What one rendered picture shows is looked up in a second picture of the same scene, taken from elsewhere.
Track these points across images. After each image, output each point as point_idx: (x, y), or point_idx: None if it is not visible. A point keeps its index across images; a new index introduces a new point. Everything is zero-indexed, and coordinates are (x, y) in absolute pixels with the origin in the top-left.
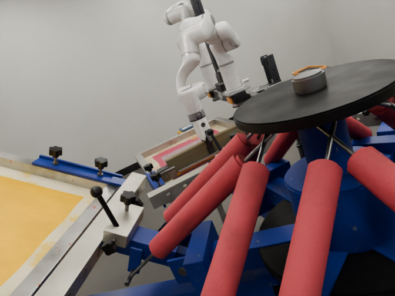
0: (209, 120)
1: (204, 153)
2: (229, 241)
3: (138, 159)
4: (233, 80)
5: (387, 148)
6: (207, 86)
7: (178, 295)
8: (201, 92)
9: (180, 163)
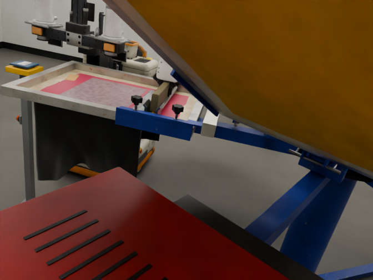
0: (69, 63)
1: (166, 95)
2: None
3: (33, 91)
4: (120, 28)
5: None
6: (40, 19)
7: (318, 185)
8: None
9: (160, 100)
